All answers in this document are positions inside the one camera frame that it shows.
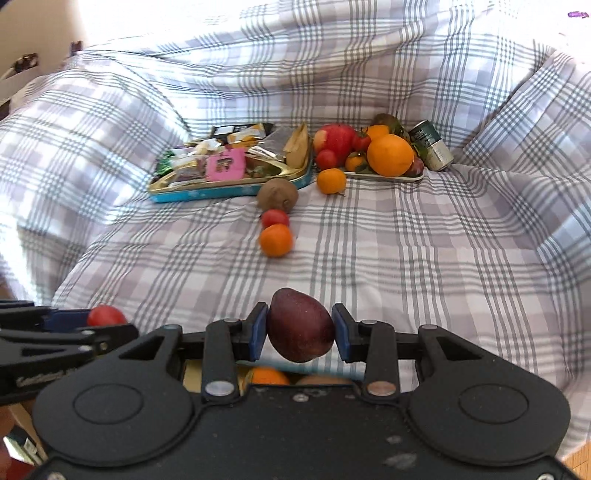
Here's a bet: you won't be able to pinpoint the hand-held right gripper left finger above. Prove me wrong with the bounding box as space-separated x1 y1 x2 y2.
113 302 269 398

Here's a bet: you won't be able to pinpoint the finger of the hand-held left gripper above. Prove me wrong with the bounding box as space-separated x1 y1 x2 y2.
0 300 90 333
0 324 139 370

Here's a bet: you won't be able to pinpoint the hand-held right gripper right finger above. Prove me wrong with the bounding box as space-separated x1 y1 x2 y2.
331 303 483 398

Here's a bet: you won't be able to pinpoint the dark purple passion fruit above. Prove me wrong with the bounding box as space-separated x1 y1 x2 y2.
266 287 336 364

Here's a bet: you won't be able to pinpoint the tangerine with leaf stem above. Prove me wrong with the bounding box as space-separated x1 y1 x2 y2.
245 366 291 387

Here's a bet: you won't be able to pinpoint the brown kiwi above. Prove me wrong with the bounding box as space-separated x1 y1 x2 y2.
257 178 299 214
294 375 356 387

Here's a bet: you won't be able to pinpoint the gold tin tray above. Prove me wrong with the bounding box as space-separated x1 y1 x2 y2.
181 360 252 395

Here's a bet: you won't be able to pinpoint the grey plaid blanket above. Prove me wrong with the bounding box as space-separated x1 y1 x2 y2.
0 0 591 457

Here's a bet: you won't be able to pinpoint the blue snack tin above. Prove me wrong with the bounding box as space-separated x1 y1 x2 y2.
148 122 314 204

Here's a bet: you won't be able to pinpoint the pink snack packet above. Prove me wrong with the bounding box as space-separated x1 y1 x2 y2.
205 148 246 182

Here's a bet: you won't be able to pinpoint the white plate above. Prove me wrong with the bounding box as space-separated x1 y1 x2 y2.
344 159 426 182

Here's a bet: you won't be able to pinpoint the large orange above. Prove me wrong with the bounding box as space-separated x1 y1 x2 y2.
367 134 415 177

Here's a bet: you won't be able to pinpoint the pile of assorted snack packets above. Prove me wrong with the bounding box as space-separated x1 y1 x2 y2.
154 124 278 185

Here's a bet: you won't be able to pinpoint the tan paper pouch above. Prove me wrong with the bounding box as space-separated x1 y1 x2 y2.
284 121 311 168

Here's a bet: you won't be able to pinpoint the red apple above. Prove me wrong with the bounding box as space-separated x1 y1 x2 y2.
313 123 358 160

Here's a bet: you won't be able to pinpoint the green drink can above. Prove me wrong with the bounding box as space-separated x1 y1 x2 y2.
407 120 455 171

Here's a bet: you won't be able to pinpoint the dark green leaves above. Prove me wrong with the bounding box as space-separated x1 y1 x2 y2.
372 113 409 139

